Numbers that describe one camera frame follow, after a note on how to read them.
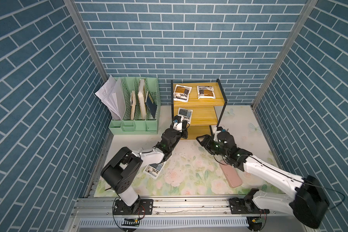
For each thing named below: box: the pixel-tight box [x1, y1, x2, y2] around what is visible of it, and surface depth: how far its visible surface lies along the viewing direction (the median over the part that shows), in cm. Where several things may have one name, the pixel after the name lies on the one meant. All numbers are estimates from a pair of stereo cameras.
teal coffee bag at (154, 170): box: [143, 162, 166, 179], surface depth 87 cm
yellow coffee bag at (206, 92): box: [196, 86, 217, 100], surface depth 80 cm
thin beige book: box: [129, 90, 137, 121], surface depth 100 cm
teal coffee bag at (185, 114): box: [176, 107, 194, 124], surface depth 93 cm
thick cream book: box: [137, 78, 147, 120], surface depth 97 cm
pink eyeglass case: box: [219, 160, 243, 189], surface depth 83 cm
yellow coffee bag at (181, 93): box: [173, 84, 193, 103], surface depth 79 cm
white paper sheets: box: [94, 74, 127, 121], surface depth 95 cm
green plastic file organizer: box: [109, 77, 162, 135], surface depth 104 cm
